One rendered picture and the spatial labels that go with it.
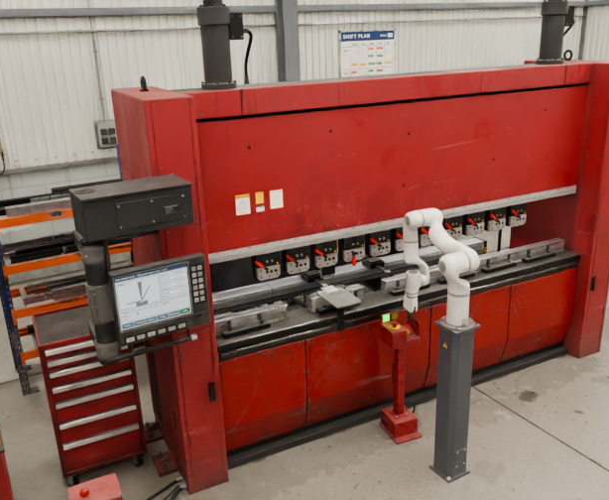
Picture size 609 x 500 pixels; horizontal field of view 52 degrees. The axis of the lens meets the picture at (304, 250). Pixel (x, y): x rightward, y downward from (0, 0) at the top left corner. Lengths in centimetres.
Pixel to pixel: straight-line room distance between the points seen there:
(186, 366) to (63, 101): 444
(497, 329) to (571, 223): 105
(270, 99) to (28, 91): 420
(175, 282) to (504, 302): 270
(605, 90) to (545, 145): 55
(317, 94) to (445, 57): 632
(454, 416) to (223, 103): 219
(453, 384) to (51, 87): 533
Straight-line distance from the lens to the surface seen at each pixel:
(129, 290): 293
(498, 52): 1062
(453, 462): 404
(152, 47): 765
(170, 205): 291
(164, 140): 318
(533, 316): 516
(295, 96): 362
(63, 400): 395
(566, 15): 503
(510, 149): 466
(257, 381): 393
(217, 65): 353
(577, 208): 526
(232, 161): 353
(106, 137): 744
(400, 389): 430
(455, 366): 367
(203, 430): 383
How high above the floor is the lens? 258
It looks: 19 degrees down
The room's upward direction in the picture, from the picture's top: 2 degrees counter-clockwise
